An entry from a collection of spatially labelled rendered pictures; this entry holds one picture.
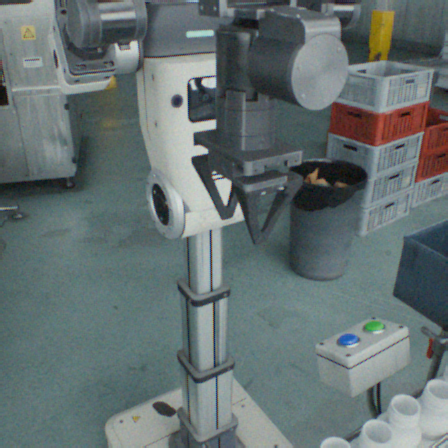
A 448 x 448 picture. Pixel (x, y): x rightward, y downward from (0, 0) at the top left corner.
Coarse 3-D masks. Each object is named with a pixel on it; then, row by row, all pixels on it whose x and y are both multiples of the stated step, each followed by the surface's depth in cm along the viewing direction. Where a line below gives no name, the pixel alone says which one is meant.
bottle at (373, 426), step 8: (368, 424) 55; (376, 424) 55; (384, 424) 55; (368, 432) 56; (376, 432) 56; (384, 432) 55; (392, 432) 54; (352, 440) 58; (360, 440) 55; (368, 440) 53; (376, 440) 58; (384, 440) 55; (392, 440) 53
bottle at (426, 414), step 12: (432, 384) 61; (444, 384) 60; (432, 396) 58; (444, 396) 61; (420, 408) 61; (432, 408) 59; (444, 408) 58; (420, 420) 60; (432, 420) 59; (444, 420) 59; (432, 432) 59; (444, 432) 59; (420, 444) 61; (444, 444) 61
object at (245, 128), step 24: (216, 96) 43; (240, 96) 41; (264, 96) 41; (216, 120) 44; (240, 120) 42; (264, 120) 43; (216, 144) 45; (240, 144) 43; (264, 144) 44; (288, 144) 45
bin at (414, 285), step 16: (432, 224) 145; (416, 240) 143; (432, 240) 148; (416, 256) 137; (432, 256) 132; (400, 272) 144; (416, 272) 138; (432, 272) 133; (400, 288) 145; (416, 288) 140; (432, 288) 134; (416, 304) 141; (432, 304) 136; (432, 320) 137
